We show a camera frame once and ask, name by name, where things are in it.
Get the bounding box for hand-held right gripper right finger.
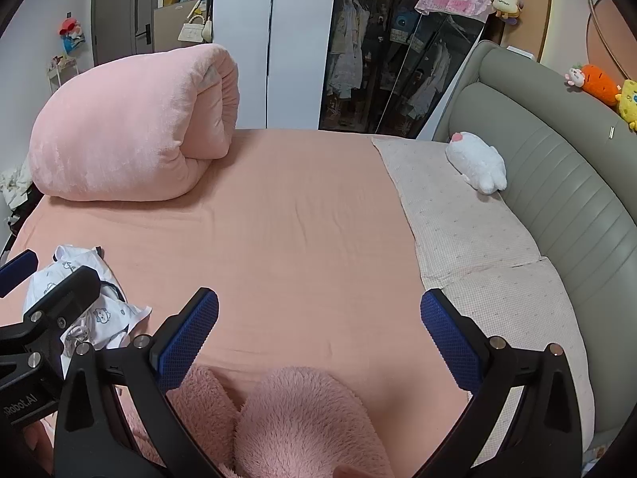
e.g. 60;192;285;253
419;288;583;478

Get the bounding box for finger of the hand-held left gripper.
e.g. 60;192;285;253
0;250;39;298
20;266;102;344

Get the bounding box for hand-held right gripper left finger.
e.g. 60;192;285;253
54;287;234;478

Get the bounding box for white printed garment dark trim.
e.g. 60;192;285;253
25;245;152;379

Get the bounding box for heap of white clothes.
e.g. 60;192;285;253
0;157;37;210

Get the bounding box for pink fuzzy pajama pants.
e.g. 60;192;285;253
124;363;399;478

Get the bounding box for rolled pink fleece blanket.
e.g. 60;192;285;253
27;43;240;203

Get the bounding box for white plush toy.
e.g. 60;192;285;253
444;131;507;195

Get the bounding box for grey padded headboard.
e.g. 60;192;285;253
430;40;637;439

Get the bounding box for small white rack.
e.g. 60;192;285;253
47;55;79;94

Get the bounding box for red and blue plush toy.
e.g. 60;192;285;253
59;17;86;53

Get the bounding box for glass door wardrobe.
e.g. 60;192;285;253
318;0;491;139

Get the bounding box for grey door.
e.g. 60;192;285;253
91;0;162;68

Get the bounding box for white handbag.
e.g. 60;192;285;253
179;14;206;44

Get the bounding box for orange carrot plush toy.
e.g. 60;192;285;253
580;64;623;106

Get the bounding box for yellow plush toy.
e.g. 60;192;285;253
614;78;637;131

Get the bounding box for hanging white coat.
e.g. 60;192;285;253
328;0;370;99

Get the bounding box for white wardrobe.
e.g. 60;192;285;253
214;0;340;130

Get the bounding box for beige plush toy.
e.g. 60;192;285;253
492;0;522;21

